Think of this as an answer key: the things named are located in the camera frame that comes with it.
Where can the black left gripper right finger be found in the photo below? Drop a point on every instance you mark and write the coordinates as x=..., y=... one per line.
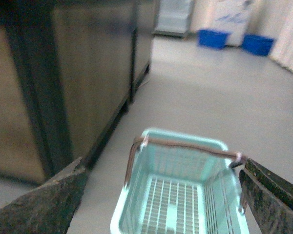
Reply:
x=269, y=196

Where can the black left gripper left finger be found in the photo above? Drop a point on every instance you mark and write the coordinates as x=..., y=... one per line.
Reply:
x=49, y=208

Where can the light teal plastic basket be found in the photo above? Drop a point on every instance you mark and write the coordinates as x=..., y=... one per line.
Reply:
x=180, y=190

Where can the dark wooden display stand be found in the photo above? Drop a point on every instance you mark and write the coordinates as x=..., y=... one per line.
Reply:
x=69, y=69

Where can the blue plastic crate right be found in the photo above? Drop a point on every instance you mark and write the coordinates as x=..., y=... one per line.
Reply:
x=257, y=45

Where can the blue plastic crate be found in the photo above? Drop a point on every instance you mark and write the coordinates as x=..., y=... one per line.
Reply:
x=257, y=45
x=212, y=38

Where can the blue plastic crate left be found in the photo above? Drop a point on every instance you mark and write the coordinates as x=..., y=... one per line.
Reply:
x=212, y=38

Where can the white chest freezer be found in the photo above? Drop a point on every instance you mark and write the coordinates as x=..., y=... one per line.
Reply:
x=232, y=16

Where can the glass door fridge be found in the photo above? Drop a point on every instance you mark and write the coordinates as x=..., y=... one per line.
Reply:
x=173, y=17

